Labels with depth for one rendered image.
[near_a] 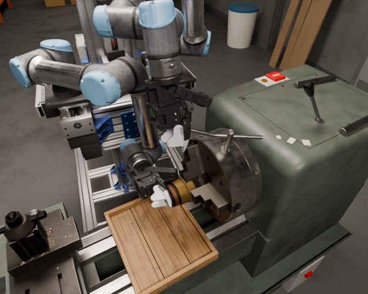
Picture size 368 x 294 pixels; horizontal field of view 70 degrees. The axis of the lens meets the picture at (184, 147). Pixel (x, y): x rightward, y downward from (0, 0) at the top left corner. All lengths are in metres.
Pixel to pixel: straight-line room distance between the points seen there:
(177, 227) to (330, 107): 0.73
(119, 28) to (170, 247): 0.73
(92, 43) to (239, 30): 3.81
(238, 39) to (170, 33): 4.51
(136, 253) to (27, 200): 1.70
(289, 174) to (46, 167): 2.36
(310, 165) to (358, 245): 1.58
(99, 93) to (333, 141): 0.75
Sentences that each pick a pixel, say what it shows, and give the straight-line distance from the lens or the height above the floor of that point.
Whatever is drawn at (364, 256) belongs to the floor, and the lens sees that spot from 2.36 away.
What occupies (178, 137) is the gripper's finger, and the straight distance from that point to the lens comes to 0.67.
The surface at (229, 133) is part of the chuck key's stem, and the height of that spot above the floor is 1.32.
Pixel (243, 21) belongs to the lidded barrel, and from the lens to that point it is 4.97.
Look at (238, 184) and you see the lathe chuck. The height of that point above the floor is 1.17.
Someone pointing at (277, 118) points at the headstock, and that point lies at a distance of 0.99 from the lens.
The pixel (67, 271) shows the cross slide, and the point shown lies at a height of 0.97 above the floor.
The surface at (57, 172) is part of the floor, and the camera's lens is 2.72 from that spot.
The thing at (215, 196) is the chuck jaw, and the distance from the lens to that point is 0.88.
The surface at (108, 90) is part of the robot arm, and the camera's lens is 0.86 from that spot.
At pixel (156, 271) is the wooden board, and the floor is 0.88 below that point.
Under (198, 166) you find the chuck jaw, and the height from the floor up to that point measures 1.14.
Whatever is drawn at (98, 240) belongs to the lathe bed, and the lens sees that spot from 1.13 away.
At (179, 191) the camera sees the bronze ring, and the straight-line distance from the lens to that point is 0.87.
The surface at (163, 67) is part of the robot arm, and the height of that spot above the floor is 1.54.
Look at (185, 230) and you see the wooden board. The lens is 1.06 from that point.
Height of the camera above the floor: 1.79
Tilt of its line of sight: 41 degrees down
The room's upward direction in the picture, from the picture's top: straight up
